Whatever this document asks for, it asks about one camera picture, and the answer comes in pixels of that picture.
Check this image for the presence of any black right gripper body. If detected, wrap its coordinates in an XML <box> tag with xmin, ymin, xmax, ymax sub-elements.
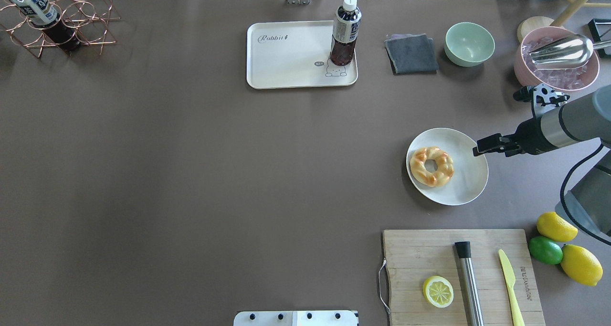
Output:
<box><xmin>502</xmin><ymin>119</ymin><xmax>546</xmax><ymax>157</ymax></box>

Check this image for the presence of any white round plate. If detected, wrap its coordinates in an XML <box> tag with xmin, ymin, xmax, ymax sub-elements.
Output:
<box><xmin>406</xmin><ymin>128</ymin><xmax>488</xmax><ymax>206</ymax></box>

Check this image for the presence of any glazed twisted donut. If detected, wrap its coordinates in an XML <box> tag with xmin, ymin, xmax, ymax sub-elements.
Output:
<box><xmin>409</xmin><ymin>146</ymin><xmax>455</xmax><ymax>188</ymax></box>

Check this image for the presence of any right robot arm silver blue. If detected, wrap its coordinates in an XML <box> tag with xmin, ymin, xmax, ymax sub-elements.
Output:
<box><xmin>472</xmin><ymin>83</ymin><xmax>611</xmax><ymax>245</ymax></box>

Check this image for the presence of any cream rabbit tray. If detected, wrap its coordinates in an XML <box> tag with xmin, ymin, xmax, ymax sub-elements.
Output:
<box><xmin>246</xmin><ymin>20</ymin><xmax>358</xmax><ymax>89</ymax></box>

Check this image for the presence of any pink ice bowl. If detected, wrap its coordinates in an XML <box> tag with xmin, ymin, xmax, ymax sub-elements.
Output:
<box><xmin>514</xmin><ymin>26</ymin><xmax>600</xmax><ymax>94</ymax></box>

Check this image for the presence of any yellow lemon far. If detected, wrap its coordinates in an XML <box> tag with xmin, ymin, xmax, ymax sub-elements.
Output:
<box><xmin>536</xmin><ymin>211</ymin><xmax>579</xmax><ymax>242</ymax></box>

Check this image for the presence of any yellow lemon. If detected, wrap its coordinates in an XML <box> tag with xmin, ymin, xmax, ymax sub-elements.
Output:
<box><xmin>536</xmin><ymin>211</ymin><xmax>579</xmax><ymax>242</ymax></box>
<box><xmin>560</xmin><ymin>245</ymin><xmax>604</xmax><ymax>286</ymax></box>

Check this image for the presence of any steel ice scoop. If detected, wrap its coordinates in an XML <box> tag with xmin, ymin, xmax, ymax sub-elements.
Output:
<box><xmin>528</xmin><ymin>34</ymin><xmax>611</xmax><ymax>70</ymax></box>

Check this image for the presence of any mint green bowl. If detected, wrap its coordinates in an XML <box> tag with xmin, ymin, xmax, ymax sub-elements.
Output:
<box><xmin>444</xmin><ymin>22</ymin><xmax>496</xmax><ymax>67</ymax></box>

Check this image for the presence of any steel black-tipped rod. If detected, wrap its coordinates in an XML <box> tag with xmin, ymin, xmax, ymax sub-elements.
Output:
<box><xmin>454</xmin><ymin>241</ymin><xmax>485</xmax><ymax>326</ymax></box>

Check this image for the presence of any green lime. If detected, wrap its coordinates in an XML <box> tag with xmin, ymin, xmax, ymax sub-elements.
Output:
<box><xmin>528</xmin><ymin>235</ymin><xmax>563</xmax><ymax>265</ymax></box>

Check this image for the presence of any grey folded cloth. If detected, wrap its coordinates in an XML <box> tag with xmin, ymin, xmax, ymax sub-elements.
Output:
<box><xmin>384</xmin><ymin>34</ymin><xmax>439</xmax><ymax>74</ymax></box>

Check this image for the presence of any yellow lemon near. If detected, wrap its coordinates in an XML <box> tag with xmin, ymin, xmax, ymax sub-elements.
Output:
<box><xmin>560</xmin><ymin>245</ymin><xmax>604</xmax><ymax>286</ymax></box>

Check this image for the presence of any wooden cutting board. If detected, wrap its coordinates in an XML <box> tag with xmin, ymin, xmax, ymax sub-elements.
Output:
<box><xmin>382</xmin><ymin>230</ymin><xmax>546</xmax><ymax>326</ymax></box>

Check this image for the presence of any wooden mug tree stand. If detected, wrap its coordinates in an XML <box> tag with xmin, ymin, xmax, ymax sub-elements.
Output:
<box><xmin>516</xmin><ymin>0</ymin><xmax>610</xmax><ymax>42</ymax></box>

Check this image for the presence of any half lemon slice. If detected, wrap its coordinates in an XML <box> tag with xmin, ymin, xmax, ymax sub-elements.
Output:
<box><xmin>422</xmin><ymin>275</ymin><xmax>454</xmax><ymax>308</ymax></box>

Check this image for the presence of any yellow plastic knife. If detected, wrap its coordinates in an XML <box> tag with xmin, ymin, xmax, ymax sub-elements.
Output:
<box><xmin>498</xmin><ymin>249</ymin><xmax>526</xmax><ymax>326</ymax></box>

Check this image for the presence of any standing dark tea bottle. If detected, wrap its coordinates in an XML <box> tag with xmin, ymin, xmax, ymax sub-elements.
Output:
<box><xmin>329</xmin><ymin>0</ymin><xmax>362</xmax><ymax>66</ymax></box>

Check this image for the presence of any racked tea bottle upper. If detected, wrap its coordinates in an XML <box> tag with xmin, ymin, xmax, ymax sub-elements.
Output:
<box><xmin>11</xmin><ymin>0</ymin><xmax>81</xmax><ymax>52</ymax></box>

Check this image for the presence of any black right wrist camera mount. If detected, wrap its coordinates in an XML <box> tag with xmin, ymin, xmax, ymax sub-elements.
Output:
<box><xmin>513</xmin><ymin>83</ymin><xmax>571</xmax><ymax>118</ymax></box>

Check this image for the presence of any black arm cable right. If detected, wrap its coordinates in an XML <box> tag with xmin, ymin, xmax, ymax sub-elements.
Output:
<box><xmin>559</xmin><ymin>144</ymin><xmax>611</xmax><ymax>246</ymax></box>

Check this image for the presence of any white camera post base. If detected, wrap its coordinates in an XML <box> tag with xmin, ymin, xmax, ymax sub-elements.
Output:
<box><xmin>233</xmin><ymin>309</ymin><xmax>359</xmax><ymax>326</ymax></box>

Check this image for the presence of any copper wire bottle rack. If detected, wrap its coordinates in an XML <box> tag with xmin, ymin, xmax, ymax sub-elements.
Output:
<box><xmin>1</xmin><ymin>0</ymin><xmax>121</xmax><ymax>59</ymax></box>

